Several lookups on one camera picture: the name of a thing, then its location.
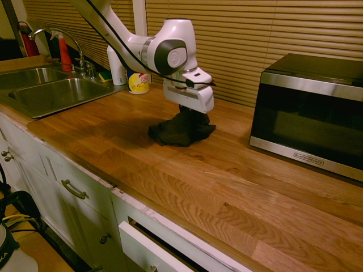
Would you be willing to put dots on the wide window blind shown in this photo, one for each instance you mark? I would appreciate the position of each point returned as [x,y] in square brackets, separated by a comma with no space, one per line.
[255,34]

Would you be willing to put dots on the yellow green sponge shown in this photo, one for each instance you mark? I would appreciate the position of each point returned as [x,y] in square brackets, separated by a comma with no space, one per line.
[105,77]

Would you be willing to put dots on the chrome gooseneck faucet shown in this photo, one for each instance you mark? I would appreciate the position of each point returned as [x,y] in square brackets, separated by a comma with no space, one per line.
[76,45]

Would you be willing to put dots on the white water bottle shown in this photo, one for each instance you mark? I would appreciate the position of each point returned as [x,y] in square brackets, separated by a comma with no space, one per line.
[115,71]

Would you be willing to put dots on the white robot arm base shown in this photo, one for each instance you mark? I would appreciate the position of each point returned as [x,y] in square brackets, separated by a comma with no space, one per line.
[14,258]

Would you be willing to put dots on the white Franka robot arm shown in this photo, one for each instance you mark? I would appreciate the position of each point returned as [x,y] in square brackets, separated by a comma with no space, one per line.
[175,39]

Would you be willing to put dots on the white window frame post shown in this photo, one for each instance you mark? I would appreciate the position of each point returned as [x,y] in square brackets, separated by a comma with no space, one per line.
[139,17]

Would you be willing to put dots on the red fire extinguisher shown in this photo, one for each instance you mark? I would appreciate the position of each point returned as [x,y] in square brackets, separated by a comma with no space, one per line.
[29,42]

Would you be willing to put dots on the yellow disinfecting wipes canister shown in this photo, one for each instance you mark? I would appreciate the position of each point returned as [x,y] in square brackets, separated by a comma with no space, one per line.
[138,83]

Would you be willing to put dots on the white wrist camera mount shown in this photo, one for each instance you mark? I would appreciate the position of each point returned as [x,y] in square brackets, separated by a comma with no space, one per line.
[198,76]

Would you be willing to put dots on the dark cleaning cloth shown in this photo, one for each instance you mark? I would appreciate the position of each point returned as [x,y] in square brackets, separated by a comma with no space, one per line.
[181,131]

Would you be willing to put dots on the white open drawer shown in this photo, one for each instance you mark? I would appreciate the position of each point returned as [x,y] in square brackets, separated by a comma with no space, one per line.
[141,246]

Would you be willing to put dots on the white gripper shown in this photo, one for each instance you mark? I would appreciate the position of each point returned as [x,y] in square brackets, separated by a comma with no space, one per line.
[187,96]

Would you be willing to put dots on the round metal cabinet knob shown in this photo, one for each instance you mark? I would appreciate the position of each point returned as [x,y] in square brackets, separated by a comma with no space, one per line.
[105,238]
[4,153]
[8,158]

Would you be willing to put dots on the black steel microwave oven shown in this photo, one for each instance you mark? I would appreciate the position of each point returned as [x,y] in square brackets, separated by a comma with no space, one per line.
[306,119]

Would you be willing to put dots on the white kitchen cabinet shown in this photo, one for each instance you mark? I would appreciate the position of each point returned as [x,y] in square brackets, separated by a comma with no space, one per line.
[42,181]

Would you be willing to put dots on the stainless steel double sink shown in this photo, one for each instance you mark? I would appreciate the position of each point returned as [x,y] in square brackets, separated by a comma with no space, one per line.
[56,93]

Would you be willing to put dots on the red spray bottle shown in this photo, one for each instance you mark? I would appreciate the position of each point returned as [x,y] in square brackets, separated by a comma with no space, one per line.
[64,54]

